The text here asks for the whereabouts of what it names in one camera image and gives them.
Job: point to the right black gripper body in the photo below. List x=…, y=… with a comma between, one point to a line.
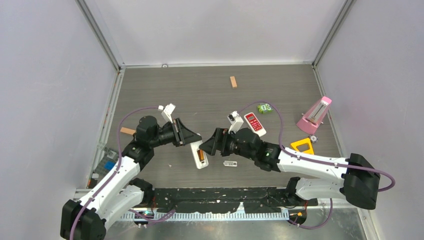
x=223, y=136

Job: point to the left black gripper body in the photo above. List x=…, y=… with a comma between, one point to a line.
x=178, y=139

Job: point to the orange battery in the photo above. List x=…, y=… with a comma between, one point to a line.
x=200, y=155

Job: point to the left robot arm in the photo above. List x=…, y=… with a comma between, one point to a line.
x=90, y=217

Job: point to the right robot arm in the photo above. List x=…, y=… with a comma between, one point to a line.
x=353, y=179

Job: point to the green monster cube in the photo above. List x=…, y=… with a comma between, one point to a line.
x=264, y=108

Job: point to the small wooden block left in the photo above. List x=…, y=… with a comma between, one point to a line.
x=127, y=131

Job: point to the grey lego baseplate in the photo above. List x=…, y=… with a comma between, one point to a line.
x=108, y=155

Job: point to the blue lego brick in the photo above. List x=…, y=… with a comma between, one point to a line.
x=109, y=165

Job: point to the small round poker chip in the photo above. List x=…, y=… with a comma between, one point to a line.
x=313, y=138

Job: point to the pink metronome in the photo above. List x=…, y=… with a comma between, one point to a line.
x=312, y=119

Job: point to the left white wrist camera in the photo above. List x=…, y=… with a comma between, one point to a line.
x=166, y=111

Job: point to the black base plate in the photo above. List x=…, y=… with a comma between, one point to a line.
x=222, y=200

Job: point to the yellow triangle frame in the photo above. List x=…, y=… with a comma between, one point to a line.
x=304, y=146

